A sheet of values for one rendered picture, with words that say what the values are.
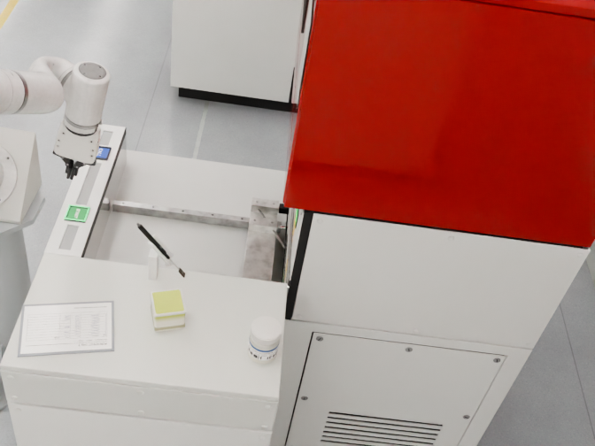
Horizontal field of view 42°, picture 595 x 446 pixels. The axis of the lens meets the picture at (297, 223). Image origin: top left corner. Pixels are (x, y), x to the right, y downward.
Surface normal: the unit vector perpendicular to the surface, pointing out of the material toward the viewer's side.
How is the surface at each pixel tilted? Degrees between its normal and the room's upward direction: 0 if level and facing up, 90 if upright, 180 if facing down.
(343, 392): 90
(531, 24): 90
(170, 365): 0
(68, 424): 90
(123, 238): 0
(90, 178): 0
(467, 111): 90
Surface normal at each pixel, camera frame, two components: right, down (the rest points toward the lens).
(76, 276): 0.14, -0.71
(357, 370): -0.04, 0.69
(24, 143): 0.03, -0.02
